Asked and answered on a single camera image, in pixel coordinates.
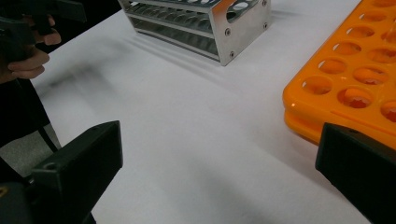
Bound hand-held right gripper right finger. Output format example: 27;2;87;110
315;121;396;224

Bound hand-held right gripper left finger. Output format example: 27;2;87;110
29;120;124;224

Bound orange plastic test tube rack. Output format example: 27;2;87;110
282;0;396;151

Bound silver metal test tube rack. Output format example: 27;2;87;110
117;0;273;67

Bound white table mat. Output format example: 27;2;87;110
31;0;373;224

